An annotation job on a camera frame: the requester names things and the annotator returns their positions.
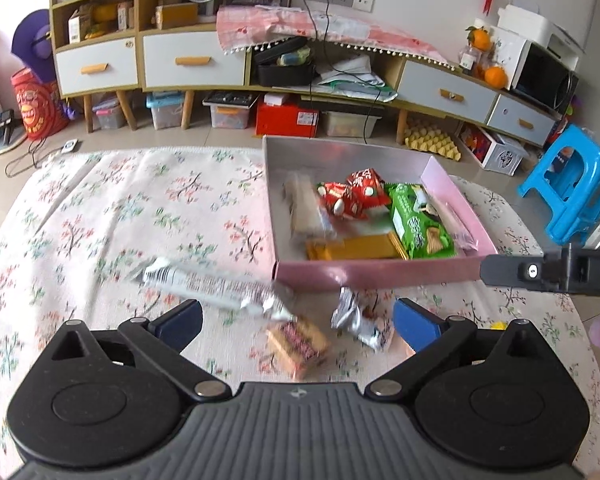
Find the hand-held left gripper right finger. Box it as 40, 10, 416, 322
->
364, 297, 551, 402

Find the blue lid storage bin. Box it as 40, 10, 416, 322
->
146, 91, 186, 130

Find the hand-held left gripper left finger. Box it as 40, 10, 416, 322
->
49, 299, 231, 402

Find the tall wooden shelf cabinet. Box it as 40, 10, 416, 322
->
50, 0, 145, 133

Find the green snack packet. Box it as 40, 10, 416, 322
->
385, 182, 456, 261

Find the pink flower snack packet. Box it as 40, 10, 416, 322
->
427, 199, 481, 252

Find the long silver white snack packet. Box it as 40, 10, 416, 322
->
130, 255, 297, 322

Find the pile of papers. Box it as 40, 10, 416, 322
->
317, 52, 398, 103

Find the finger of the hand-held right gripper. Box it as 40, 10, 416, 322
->
479, 252, 572, 292

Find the white appliance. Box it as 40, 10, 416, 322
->
497, 4, 580, 58

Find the brown wafer packet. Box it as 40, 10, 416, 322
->
264, 316, 331, 382

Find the black container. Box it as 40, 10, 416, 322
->
256, 35, 317, 87

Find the purple round object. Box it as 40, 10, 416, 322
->
11, 9, 56, 83

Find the silver dark snack packet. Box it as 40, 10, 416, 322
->
330, 287, 396, 353

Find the red box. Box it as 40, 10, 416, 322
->
256, 101, 321, 138

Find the red round gift bag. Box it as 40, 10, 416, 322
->
11, 67, 71, 141

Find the blue plastic stool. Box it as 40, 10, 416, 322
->
517, 125, 600, 246

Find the floral tablecloth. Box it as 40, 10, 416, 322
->
0, 146, 600, 480

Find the pink cardboard box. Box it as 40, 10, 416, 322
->
261, 135, 498, 292

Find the wide clear storage bin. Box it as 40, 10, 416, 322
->
202, 91, 260, 129

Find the white printed box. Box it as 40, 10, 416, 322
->
480, 135, 528, 176

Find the white cabinet drawer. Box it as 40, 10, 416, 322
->
55, 37, 140, 98
486, 94, 558, 148
142, 30, 247, 92
397, 57, 498, 123

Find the white blue cracker packet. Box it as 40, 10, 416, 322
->
282, 171, 337, 242

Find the pink cloth cover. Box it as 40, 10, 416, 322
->
216, 4, 463, 68

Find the microwave oven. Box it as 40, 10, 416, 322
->
492, 30, 580, 113

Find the long wooden low cabinet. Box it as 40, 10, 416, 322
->
137, 25, 563, 150

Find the gold snack packet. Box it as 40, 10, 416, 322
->
305, 232, 410, 262

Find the yellow egg tray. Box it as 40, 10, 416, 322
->
404, 127, 463, 161

